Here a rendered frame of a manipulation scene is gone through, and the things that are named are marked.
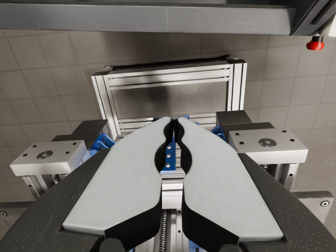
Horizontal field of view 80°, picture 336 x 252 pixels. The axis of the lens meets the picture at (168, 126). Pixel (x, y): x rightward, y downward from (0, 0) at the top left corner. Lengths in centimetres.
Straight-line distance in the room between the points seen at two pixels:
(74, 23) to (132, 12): 10
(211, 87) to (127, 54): 57
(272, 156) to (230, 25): 26
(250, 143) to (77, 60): 125
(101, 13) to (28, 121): 155
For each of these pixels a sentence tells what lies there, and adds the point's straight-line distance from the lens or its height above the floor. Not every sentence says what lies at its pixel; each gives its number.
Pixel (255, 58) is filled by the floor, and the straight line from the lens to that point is 143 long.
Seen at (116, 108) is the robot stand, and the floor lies 21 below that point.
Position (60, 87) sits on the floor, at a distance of 161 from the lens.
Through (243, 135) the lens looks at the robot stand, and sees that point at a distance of 49.
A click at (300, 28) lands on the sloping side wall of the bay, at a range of 42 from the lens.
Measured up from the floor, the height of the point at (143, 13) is 95.
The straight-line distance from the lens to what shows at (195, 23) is 38.
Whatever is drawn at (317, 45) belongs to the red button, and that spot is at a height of 82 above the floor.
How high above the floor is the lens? 133
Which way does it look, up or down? 61 degrees down
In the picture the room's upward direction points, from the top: 175 degrees counter-clockwise
